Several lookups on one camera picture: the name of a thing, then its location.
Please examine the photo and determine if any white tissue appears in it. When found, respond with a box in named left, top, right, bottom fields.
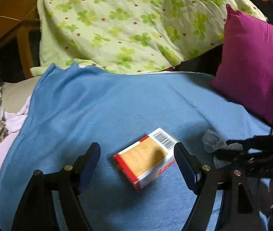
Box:
left=202, top=129, right=243, bottom=169

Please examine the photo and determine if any orange white small box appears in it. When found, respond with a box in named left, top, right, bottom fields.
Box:
left=114, top=128, right=178, bottom=191

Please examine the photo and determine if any blue bed blanket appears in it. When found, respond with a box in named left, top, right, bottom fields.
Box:
left=0, top=65, right=270, bottom=230

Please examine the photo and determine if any magenta pillow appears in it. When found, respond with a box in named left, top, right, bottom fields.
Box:
left=212, top=4, right=273, bottom=126

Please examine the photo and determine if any green clover quilt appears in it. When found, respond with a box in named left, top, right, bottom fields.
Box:
left=30, top=0, right=265, bottom=76

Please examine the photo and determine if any wooden side cabinet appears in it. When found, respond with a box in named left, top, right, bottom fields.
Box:
left=0, top=0, right=40, bottom=79

